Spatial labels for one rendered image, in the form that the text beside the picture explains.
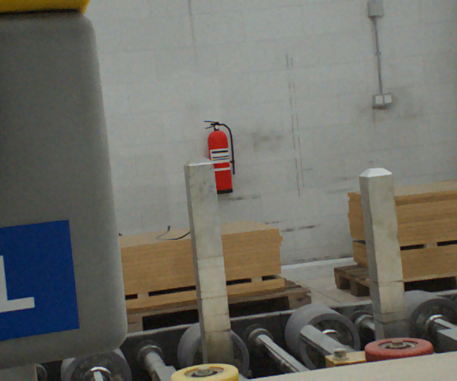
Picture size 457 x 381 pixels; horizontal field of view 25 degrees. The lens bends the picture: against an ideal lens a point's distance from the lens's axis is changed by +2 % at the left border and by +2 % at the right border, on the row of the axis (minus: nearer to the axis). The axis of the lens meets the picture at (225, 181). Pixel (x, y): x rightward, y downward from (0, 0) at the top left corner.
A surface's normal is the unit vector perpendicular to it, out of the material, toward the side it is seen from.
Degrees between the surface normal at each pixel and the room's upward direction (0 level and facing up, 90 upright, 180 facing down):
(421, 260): 90
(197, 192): 90
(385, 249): 90
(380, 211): 90
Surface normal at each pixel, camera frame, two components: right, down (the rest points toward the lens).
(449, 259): 0.21, 0.03
